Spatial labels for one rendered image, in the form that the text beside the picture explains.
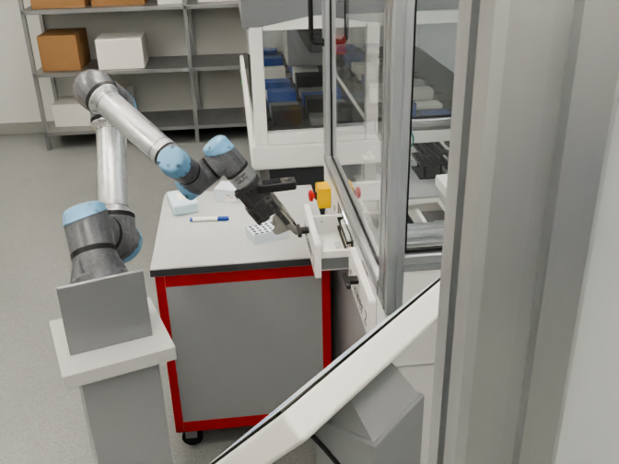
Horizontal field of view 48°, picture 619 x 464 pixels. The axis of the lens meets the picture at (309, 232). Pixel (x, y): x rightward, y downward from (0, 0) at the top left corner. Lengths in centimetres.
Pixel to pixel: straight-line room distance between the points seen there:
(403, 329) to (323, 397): 20
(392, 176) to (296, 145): 141
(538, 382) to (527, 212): 7
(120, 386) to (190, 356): 54
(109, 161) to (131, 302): 45
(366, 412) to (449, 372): 86
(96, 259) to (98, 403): 38
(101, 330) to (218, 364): 66
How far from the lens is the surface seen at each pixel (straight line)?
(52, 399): 304
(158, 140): 185
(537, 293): 25
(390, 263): 150
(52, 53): 588
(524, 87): 21
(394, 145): 139
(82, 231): 185
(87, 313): 182
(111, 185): 203
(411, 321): 111
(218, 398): 250
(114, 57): 576
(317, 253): 192
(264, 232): 229
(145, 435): 202
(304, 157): 281
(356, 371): 100
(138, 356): 182
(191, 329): 233
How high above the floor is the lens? 179
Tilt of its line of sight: 26 degrees down
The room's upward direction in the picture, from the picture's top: 1 degrees counter-clockwise
